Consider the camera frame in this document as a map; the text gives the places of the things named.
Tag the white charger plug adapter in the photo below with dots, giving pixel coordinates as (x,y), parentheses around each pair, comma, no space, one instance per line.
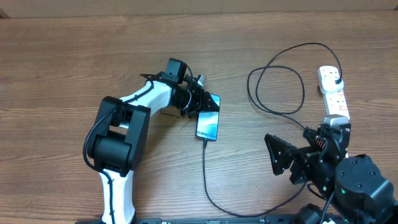
(329,85)

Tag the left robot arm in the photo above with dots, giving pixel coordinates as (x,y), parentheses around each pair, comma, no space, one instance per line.
(115,145)

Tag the blue Samsung Galaxy smartphone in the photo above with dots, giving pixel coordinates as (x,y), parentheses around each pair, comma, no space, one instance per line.
(207,125)

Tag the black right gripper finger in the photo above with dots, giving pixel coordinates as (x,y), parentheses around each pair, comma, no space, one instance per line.
(281,153)
(313,138)

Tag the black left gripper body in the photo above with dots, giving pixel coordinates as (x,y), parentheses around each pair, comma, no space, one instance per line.
(194,102)

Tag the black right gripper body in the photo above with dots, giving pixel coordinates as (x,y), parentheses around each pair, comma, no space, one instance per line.
(305,168)

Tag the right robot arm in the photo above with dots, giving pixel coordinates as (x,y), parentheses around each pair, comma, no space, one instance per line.
(353,185)

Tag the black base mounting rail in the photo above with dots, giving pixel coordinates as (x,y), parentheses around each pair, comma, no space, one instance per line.
(268,219)

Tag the white power strip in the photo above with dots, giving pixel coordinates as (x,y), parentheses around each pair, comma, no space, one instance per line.
(335,103)

